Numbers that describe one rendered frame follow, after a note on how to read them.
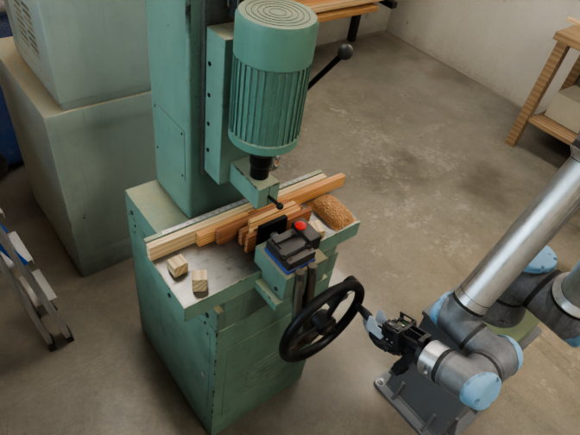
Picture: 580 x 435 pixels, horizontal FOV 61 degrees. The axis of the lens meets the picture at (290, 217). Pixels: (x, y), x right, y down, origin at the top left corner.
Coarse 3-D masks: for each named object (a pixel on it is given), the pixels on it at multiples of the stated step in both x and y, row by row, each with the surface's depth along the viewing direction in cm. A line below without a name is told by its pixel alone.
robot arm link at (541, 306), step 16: (576, 272) 128; (544, 288) 141; (560, 288) 135; (576, 288) 129; (528, 304) 145; (544, 304) 141; (560, 304) 134; (576, 304) 132; (544, 320) 143; (560, 320) 137; (576, 320) 133; (560, 336) 140; (576, 336) 136
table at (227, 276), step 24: (312, 216) 147; (336, 240) 146; (192, 264) 127; (216, 264) 128; (240, 264) 129; (168, 288) 122; (216, 288) 123; (240, 288) 128; (264, 288) 129; (192, 312) 121
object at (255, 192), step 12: (240, 168) 132; (240, 180) 132; (252, 180) 129; (264, 180) 129; (276, 180) 130; (252, 192) 129; (264, 192) 128; (276, 192) 132; (252, 204) 132; (264, 204) 131
